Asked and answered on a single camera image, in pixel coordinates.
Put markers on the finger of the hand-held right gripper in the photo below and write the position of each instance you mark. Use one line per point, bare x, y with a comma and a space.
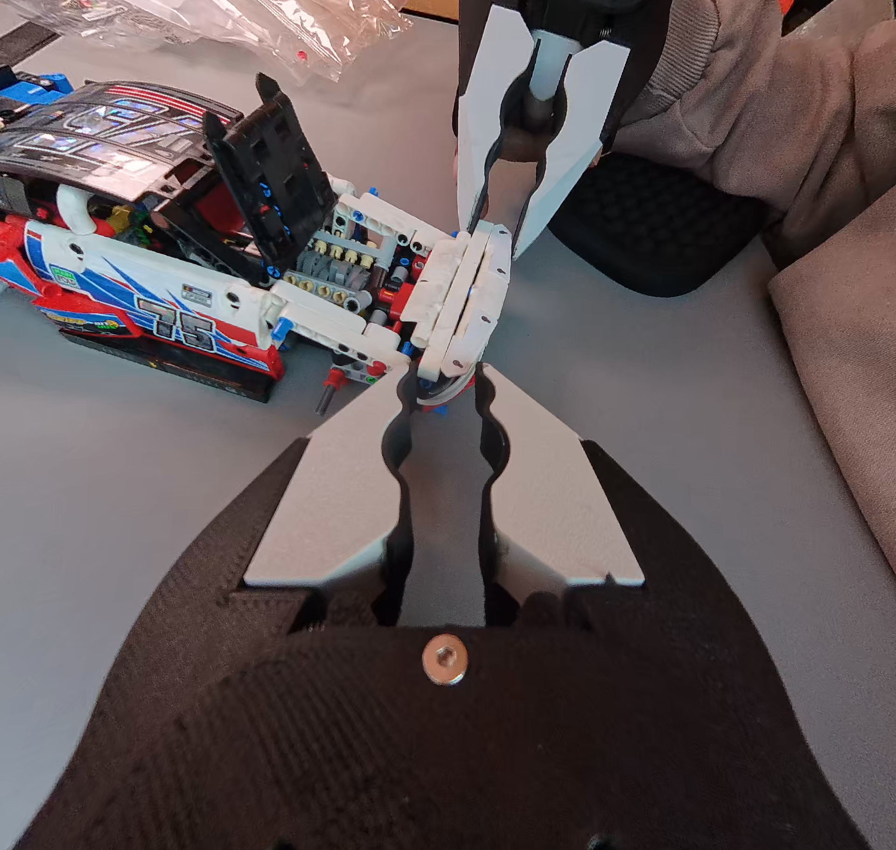
588, 115
483, 94

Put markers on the black mesh pad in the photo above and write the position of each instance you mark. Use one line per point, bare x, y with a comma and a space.
651, 234

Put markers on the person's right forearm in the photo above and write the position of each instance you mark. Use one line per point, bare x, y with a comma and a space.
756, 108

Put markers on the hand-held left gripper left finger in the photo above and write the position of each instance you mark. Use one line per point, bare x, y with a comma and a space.
322, 514

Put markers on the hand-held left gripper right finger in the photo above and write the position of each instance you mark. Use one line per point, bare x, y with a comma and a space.
560, 514

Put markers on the white brick panel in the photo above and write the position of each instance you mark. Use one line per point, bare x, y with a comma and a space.
455, 290

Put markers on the person's beige jacket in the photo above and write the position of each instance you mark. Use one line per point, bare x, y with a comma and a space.
847, 374

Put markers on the toy brick race car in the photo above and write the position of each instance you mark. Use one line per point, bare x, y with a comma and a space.
105, 269

